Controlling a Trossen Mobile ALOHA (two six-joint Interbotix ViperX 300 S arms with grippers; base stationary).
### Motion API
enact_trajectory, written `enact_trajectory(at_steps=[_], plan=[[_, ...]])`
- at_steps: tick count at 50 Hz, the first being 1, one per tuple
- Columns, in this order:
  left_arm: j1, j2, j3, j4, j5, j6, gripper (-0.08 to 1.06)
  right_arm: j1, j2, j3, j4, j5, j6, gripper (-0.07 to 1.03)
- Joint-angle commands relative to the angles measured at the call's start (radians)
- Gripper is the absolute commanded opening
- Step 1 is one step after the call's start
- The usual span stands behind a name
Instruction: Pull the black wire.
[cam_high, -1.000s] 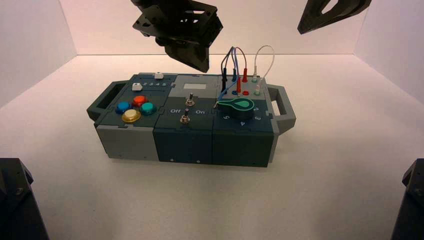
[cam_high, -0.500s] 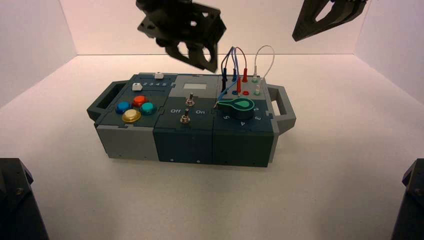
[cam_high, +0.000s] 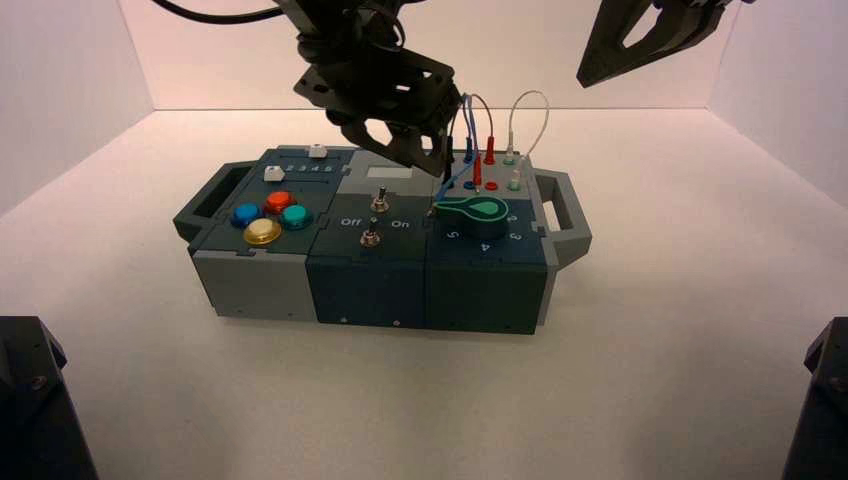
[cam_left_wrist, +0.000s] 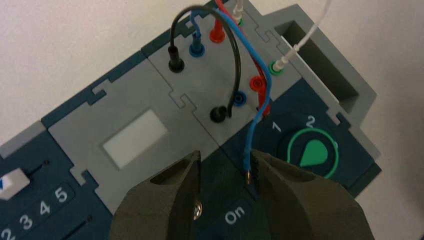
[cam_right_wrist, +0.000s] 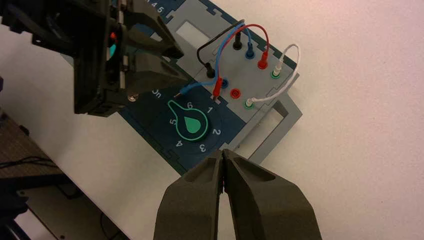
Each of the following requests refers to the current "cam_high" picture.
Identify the white slider knob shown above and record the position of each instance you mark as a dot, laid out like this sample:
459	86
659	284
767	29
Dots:
273	173
318	151

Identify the teal push button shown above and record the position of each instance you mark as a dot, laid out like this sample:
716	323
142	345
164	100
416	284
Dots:
296	216

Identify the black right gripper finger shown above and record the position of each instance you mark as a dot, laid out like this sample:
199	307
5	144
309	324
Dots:
599	60
692	23

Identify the gray and teal task box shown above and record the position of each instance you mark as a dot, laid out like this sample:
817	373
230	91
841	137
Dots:
371	285

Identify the green rotary knob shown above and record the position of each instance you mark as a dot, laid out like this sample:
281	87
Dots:
480	218

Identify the metal toggle switch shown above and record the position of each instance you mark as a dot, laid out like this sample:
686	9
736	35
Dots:
380	200
370	236

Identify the small gray display screen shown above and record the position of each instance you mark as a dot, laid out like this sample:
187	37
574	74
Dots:
387	173

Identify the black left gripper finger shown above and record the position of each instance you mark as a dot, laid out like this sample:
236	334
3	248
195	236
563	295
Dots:
404	149
442	142

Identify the blue push button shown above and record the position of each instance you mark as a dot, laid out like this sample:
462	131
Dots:
246	213

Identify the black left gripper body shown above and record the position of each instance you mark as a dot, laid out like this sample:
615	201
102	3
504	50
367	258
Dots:
384	83

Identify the orange push button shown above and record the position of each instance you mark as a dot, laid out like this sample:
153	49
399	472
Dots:
279	201

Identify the yellow push button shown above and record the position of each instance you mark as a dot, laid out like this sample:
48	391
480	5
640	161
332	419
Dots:
262	231

